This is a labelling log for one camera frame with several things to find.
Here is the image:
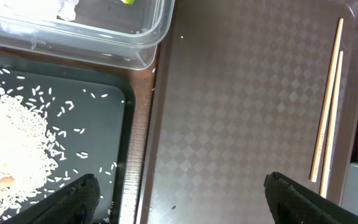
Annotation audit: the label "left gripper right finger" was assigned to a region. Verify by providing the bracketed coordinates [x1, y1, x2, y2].
[264, 172, 358, 224]

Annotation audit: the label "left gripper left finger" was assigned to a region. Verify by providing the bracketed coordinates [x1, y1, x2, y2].
[2, 174, 100, 224]

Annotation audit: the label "wooden chopstick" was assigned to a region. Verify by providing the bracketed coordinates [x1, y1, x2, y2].
[319, 51, 344, 198]
[310, 18, 344, 182]

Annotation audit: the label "white tissue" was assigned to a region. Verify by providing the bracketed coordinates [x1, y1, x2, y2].
[0, 0, 79, 21]

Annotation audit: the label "yellow green snack wrapper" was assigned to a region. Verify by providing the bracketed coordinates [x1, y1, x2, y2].
[121, 0, 135, 5]

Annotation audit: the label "black waste tray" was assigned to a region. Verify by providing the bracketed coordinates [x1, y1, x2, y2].
[0, 56, 135, 223]

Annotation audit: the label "spilled rice grains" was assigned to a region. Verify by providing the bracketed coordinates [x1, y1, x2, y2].
[0, 68, 127, 223]

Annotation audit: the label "dark brown serving tray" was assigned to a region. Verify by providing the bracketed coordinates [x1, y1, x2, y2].
[137, 0, 358, 223]

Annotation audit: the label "clear plastic bin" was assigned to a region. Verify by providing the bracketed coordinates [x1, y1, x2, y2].
[0, 0, 175, 70]

